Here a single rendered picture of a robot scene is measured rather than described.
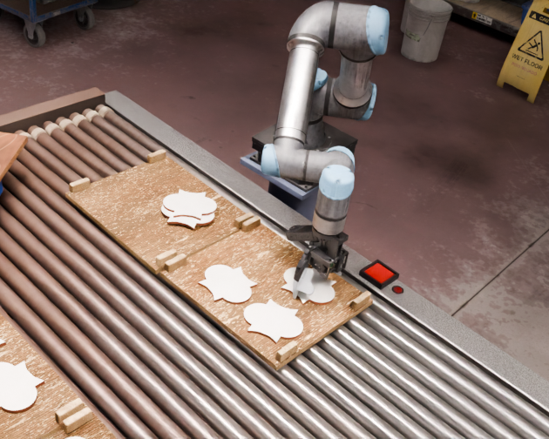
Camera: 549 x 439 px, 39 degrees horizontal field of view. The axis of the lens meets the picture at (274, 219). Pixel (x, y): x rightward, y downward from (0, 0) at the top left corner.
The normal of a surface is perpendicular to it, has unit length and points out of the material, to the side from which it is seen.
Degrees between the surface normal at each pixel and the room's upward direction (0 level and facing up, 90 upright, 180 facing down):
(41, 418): 0
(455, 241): 0
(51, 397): 0
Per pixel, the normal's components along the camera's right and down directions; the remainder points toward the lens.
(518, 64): -0.68, 0.18
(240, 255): 0.11, -0.80
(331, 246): -0.69, 0.36
